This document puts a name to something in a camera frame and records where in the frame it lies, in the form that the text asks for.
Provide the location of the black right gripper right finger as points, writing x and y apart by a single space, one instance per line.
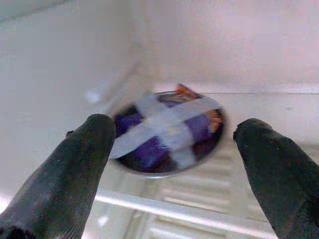
281 174

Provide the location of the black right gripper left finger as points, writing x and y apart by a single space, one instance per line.
62 174

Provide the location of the taped metal bowl of snacks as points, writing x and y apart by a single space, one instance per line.
169 134

